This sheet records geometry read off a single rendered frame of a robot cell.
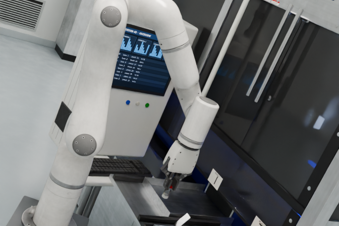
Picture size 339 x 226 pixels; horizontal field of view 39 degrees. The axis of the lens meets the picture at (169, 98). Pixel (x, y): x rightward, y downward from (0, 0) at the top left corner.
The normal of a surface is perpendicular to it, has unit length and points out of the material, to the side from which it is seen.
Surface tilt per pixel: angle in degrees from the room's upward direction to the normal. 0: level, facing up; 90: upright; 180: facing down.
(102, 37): 131
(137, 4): 100
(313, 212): 90
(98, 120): 60
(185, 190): 0
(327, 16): 90
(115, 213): 90
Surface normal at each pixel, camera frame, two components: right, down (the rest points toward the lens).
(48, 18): 0.42, 0.43
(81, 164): 0.66, -0.55
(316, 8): -0.82, -0.19
